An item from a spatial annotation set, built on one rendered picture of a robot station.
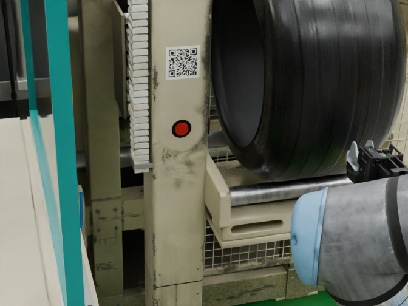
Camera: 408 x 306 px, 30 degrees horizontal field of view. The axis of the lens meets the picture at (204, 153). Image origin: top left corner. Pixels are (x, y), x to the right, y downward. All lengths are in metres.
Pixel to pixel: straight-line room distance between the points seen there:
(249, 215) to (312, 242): 0.86
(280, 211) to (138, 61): 0.49
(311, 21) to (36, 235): 0.77
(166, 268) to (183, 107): 0.44
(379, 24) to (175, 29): 0.42
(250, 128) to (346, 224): 1.13
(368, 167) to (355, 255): 0.63
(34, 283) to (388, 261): 0.41
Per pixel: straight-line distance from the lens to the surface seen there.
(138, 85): 1.65
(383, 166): 1.53
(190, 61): 1.65
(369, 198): 0.91
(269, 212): 1.79
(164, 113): 1.68
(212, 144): 1.99
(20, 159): 1.18
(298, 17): 1.54
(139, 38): 1.61
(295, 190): 1.80
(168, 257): 1.89
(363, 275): 0.93
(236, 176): 2.04
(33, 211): 1.06
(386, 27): 1.60
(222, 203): 1.70
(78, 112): 2.49
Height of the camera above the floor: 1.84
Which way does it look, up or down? 29 degrees down
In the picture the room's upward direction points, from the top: 2 degrees clockwise
